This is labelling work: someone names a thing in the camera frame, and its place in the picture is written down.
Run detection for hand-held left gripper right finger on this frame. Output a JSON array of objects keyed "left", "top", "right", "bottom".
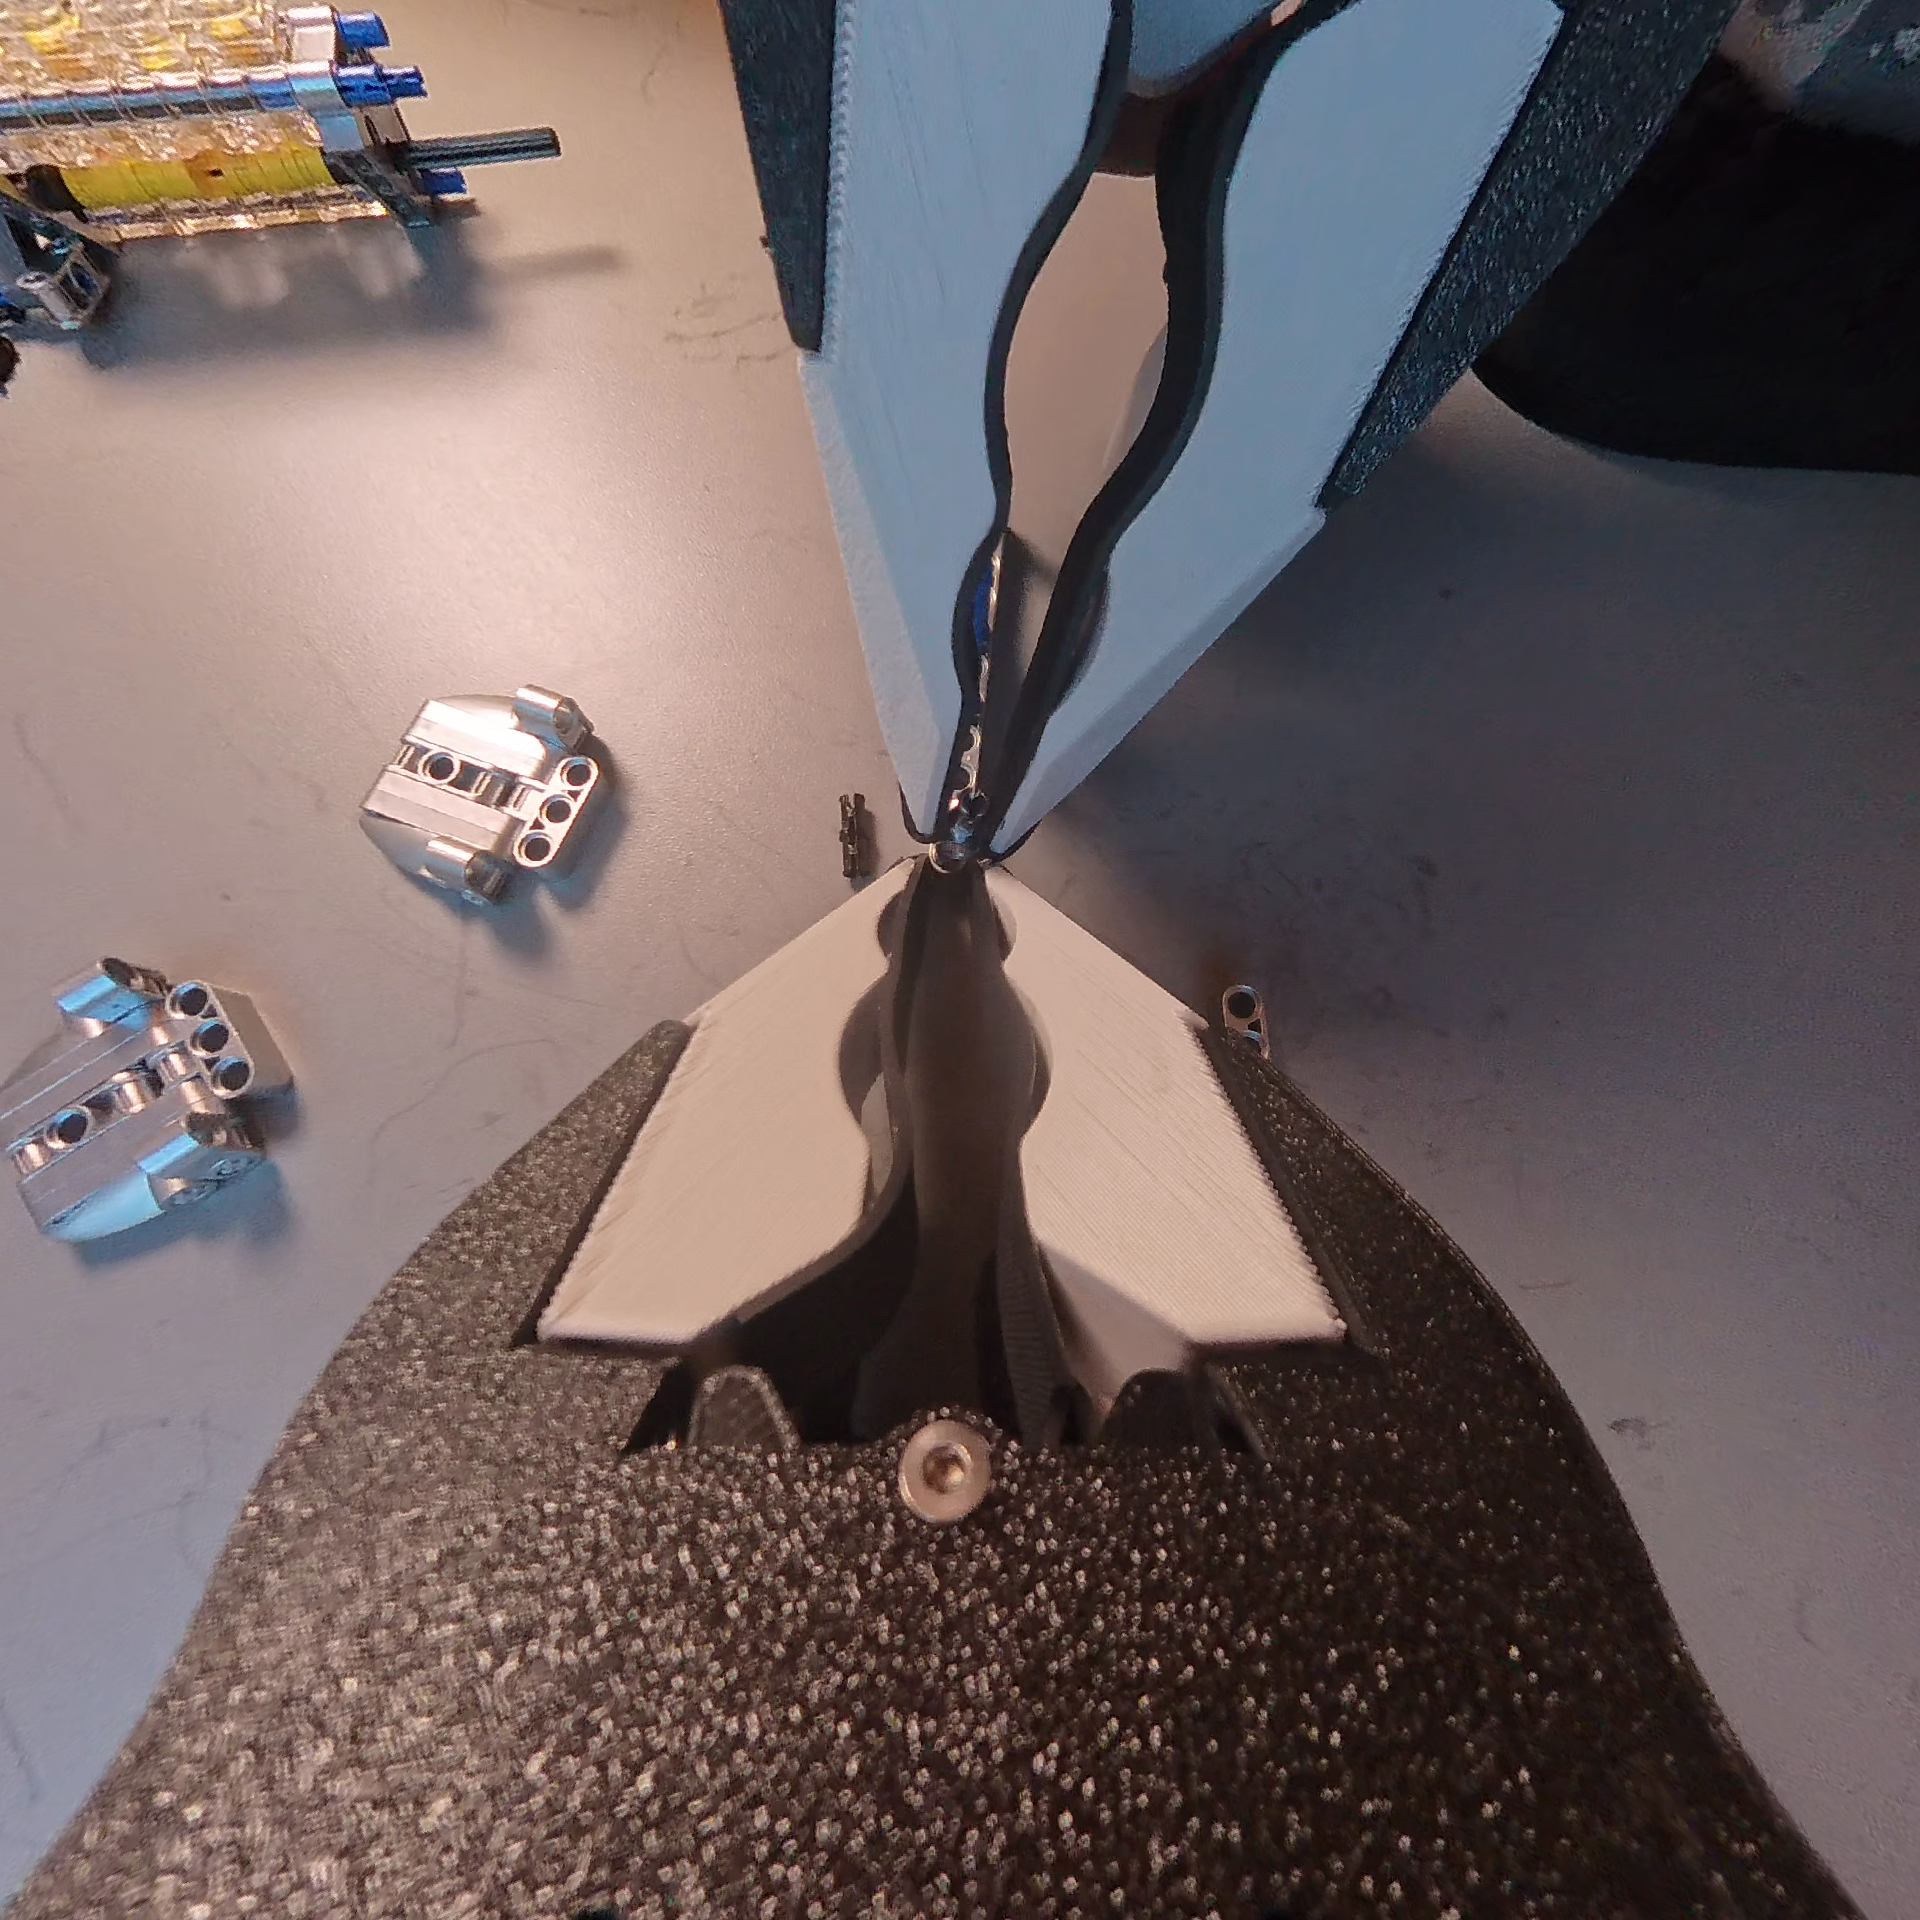
[{"left": 982, "top": 866, "right": 1347, "bottom": 1444}]

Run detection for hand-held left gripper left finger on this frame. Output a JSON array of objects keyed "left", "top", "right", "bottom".
[{"left": 533, "top": 854, "right": 934, "bottom": 1349}]

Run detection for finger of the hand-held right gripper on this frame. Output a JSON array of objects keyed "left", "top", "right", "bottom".
[
  {"left": 994, "top": 0, "right": 1566, "bottom": 860},
  {"left": 799, "top": 0, "right": 1123, "bottom": 836}
]

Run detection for silver toy engine block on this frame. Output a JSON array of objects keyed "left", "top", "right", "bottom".
[
  {"left": 359, "top": 689, "right": 601, "bottom": 909},
  {"left": 0, "top": 961, "right": 298, "bottom": 1247}
]

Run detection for person's right forearm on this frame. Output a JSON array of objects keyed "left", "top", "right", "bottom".
[{"left": 1709, "top": 0, "right": 1920, "bottom": 137}]

